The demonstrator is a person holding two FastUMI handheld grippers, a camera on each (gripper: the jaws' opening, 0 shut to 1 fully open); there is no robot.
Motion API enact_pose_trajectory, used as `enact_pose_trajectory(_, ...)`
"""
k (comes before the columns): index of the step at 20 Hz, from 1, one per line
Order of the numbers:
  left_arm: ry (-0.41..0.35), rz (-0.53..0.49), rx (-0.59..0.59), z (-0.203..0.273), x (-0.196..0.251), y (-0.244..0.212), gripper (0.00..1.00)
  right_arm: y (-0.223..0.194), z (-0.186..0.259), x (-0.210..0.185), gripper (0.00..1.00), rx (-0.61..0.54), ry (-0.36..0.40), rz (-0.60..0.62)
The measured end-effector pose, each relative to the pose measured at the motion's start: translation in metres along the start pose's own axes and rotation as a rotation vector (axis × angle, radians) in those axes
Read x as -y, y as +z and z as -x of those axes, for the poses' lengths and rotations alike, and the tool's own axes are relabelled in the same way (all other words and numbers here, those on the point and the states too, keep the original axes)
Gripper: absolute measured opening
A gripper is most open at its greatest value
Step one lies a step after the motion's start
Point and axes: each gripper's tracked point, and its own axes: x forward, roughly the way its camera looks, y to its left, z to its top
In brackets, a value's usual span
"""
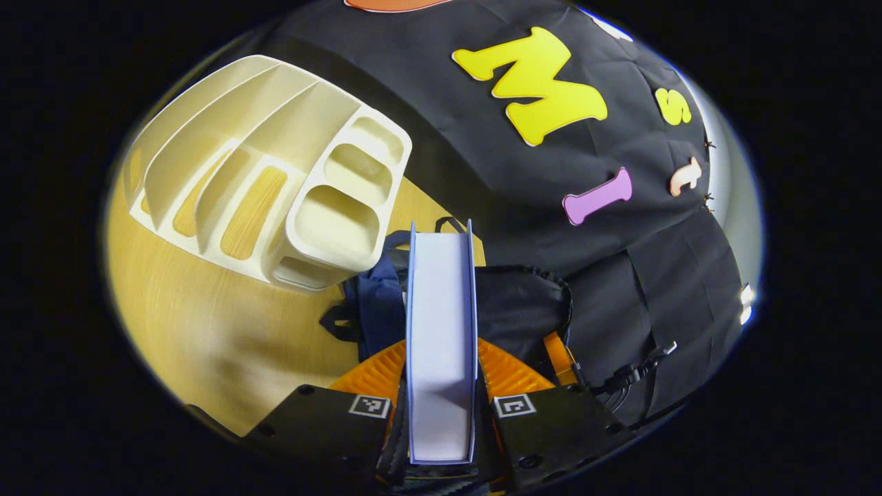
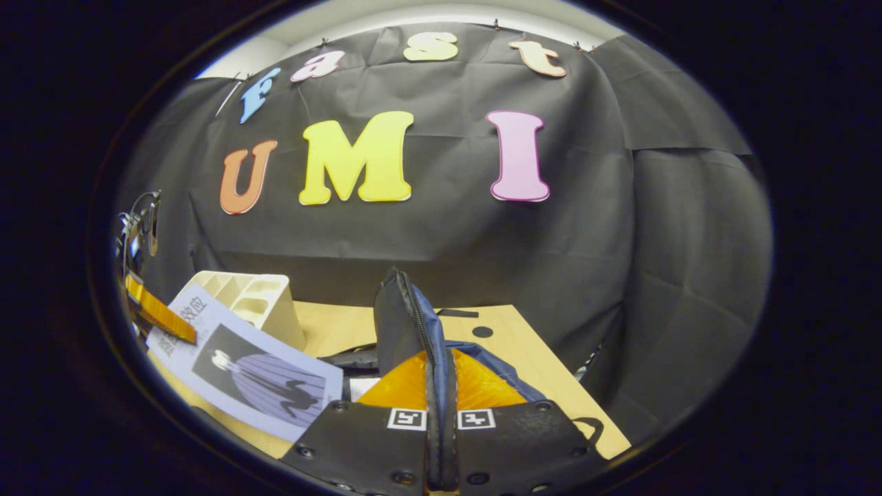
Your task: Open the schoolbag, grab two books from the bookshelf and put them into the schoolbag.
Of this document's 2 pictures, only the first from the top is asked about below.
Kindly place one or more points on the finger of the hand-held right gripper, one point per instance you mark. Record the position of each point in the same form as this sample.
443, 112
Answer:
559, 362

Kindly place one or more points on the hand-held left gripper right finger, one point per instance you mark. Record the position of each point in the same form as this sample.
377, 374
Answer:
551, 427

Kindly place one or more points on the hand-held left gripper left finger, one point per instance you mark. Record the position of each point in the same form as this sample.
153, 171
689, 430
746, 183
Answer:
324, 427

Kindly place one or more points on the blue schoolbag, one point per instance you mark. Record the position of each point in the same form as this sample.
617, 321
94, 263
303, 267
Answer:
517, 303

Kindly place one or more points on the blue-grey book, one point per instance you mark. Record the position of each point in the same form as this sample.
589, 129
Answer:
441, 331

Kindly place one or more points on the white plastic bookshelf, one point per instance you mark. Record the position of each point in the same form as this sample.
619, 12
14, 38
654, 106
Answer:
275, 138

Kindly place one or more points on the black backdrop cloth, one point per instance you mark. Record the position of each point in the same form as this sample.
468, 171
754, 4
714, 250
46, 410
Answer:
448, 138

